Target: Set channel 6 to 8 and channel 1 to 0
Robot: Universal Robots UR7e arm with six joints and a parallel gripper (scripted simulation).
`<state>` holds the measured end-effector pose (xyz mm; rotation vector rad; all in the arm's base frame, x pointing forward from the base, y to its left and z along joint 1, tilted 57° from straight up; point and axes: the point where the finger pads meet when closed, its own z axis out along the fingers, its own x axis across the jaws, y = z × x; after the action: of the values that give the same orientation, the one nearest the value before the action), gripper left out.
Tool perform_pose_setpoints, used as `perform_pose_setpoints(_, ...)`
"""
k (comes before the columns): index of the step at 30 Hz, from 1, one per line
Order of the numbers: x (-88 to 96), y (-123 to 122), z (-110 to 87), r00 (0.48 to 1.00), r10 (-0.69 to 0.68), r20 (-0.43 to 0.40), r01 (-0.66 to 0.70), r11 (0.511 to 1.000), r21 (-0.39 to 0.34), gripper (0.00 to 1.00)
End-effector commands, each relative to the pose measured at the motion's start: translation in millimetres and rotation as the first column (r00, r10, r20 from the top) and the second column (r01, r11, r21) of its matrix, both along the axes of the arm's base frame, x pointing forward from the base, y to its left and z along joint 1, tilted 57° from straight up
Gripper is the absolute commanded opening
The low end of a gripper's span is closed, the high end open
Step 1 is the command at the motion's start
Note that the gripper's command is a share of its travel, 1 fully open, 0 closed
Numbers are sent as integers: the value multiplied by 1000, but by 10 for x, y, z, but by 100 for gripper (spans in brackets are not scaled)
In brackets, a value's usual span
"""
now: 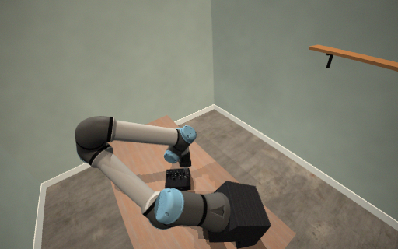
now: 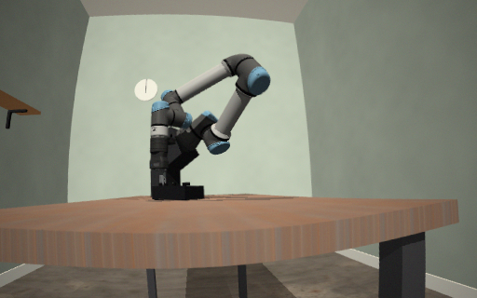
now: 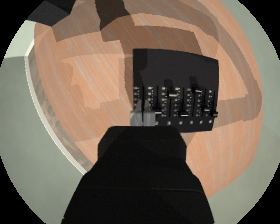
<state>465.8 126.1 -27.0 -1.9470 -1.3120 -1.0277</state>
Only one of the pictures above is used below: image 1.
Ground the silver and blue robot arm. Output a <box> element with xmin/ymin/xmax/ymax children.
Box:
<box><xmin>75</xmin><ymin>116</ymin><xmax>230</xmax><ymax>233</ymax></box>

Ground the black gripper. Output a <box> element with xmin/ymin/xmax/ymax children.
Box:
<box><xmin>178</xmin><ymin>146</ymin><xmax>191</xmax><ymax>175</ymax></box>

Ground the black lighting desk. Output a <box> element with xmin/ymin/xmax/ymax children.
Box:
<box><xmin>165</xmin><ymin>168</ymin><xmax>190</xmax><ymax>191</ymax></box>

